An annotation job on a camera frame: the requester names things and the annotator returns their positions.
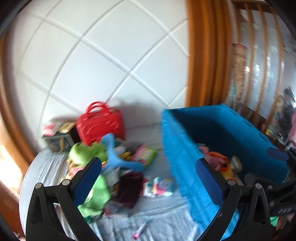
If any small floral tissue packet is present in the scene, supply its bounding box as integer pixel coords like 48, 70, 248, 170
142, 177, 173, 197

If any dark framed box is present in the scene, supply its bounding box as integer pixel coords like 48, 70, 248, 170
42, 121, 81, 153

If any small white ointment tube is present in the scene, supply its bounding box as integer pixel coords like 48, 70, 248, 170
131, 222, 148, 240

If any blue plastic hanger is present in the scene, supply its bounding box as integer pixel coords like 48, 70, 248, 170
100, 133, 144, 173

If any striped grey bed sheet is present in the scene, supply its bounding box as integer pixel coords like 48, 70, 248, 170
18, 123, 199, 240

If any blue plastic storage crate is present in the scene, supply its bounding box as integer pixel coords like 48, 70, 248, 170
162, 104, 295, 240

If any dark maroon cloth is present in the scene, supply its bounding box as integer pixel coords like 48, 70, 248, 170
114, 171, 144, 209

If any green frog plush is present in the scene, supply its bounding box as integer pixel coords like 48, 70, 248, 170
68, 142, 107, 166

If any red plastic toy case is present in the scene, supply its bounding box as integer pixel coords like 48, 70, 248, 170
76, 101, 125, 145

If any small pink packet by wall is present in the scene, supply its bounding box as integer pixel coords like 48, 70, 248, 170
42, 123, 59, 137

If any pink pig plush orange dress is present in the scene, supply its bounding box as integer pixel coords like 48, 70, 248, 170
198, 146, 230, 172

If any green plush cloth toy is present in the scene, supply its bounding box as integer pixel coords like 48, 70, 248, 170
78, 175, 111, 218

